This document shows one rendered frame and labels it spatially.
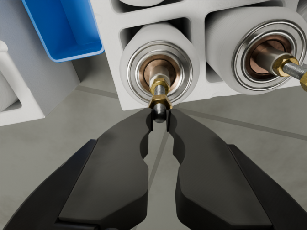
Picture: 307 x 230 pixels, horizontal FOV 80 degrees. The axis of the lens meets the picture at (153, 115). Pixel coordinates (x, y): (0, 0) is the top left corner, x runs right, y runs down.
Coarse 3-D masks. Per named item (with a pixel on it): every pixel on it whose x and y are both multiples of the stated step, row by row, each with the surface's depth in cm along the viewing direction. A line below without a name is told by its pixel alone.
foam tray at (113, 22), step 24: (96, 0) 24; (168, 0) 33; (192, 0) 24; (216, 0) 23; (240, 0) 23; (264, 0) 23; (288, 0) 23; (120, 24) 25; (144, 24) 25; (192, 24) 25; (120, 48) 27; (120, 96) 31; (192, 96) 30
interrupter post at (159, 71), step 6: (156, 66) 21; (162, 66) 21; (150, 72) 21; (156, 72) 19; (162, 72) 19; (168, 72) 20; (150, 78) 18; (156, 78) 18; (168, 78) 18; (150, 84) 19
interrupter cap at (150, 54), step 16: (144, 48) 19; (160, 48) 20; (176, 48) 19; (128, 64) 20; (144, 64) 20; (160, 64) 21; (176, 64) 20; (128, 80) 21; (144, 80) 22; (176, 80) 21; (144, 96) 22; (176, 96) 22
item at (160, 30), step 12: (156, 24) 25; (168, 24) 27; (144, 36) 19; (156, 36) 19; (168, 36) 19; (180, 36) 20; (132, 48) 20; (192, 48) 20; (120, 60) 21; (192, 60) 20; (120, 72) 22; (192, 84) 22; (132, 96) 23
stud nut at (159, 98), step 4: (152, 96) 14; (156, 96) 14; (160, 96) 14; (164, 96) 14; (152, 100) 14; (156, 100) 14; (160, 100) 14; (164, 100) 14; (168, 100) 14; (148, 104) 15; (152, 104) 14; (164, 104) 14; (168, 104) 14; (152, 108) 14; (168, 108) 14
